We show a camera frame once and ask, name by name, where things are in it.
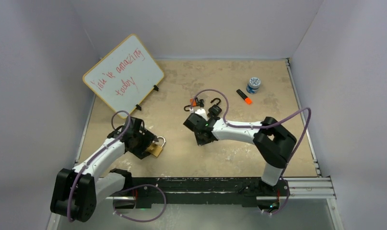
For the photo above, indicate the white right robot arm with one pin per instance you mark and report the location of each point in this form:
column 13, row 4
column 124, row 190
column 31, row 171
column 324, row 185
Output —
column 274, row 142

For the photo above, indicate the blue white round jar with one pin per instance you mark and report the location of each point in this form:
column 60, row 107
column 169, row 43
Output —
column 253, row 85

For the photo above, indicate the whiteboard with red writing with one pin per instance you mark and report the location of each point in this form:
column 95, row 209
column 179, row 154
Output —
column 125, row 76

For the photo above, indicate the brass padlock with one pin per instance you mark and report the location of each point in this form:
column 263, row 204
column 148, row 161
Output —
column 156, row 147

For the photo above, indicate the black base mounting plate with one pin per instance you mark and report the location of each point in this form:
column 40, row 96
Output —
column 243, row 191

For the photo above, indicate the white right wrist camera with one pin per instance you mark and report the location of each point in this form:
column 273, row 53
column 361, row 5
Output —
column 201, row 112

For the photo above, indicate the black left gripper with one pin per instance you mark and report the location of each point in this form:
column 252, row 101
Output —
column 148, row 139

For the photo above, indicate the orange padlock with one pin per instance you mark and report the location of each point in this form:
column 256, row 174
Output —
column 192, row 103

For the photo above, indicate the black padlock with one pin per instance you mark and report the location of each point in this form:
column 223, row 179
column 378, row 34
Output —
column 215, row 109

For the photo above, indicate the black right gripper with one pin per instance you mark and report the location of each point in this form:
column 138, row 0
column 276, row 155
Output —
column 201, row 142

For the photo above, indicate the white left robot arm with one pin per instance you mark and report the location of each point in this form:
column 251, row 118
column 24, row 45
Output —
column 79, row 190

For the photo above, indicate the black-headed keys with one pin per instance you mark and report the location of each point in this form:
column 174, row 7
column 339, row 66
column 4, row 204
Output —
column 199, row 103

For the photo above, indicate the orange black highlighter marker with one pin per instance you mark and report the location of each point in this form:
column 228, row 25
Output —
column 244, row 96

